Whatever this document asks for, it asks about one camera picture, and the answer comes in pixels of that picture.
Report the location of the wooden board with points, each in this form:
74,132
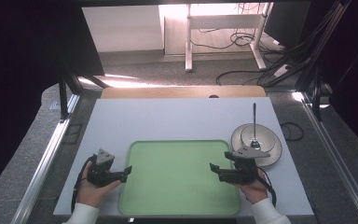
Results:
167,92

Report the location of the white power strip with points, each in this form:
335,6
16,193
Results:
281,70

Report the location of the black curtain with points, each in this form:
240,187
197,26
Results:
354,62
18,62

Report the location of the white panel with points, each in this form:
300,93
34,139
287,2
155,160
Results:
124,28

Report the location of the black metal stand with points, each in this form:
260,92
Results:
316,93
63,99

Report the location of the person's left hand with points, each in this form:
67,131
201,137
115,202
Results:
88,194

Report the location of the person's right hand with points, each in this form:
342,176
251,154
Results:
256,191

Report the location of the large white plate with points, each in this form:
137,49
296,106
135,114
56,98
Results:
276,151

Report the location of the small white bowl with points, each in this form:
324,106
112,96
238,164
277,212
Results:
265,137

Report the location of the white desk frame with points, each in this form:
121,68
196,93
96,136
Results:
223,21

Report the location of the aluminium rail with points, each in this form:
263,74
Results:
43,161
332,149

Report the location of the dark monitor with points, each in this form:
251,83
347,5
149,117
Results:
287,23

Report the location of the green tray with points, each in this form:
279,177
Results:
174,180

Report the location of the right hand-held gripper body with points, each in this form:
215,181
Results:
244,171

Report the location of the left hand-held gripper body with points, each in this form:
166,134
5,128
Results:
101,174

